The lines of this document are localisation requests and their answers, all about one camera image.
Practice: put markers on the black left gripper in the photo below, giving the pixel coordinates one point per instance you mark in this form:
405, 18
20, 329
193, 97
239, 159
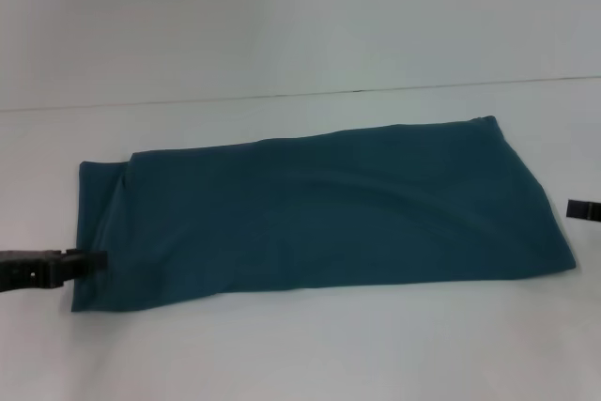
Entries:
28, 269

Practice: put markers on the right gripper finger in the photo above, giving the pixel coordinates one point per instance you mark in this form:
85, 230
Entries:
584, 210

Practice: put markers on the teal T-shirt with FREE print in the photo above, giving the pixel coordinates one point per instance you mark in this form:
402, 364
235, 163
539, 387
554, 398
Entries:
305, 213

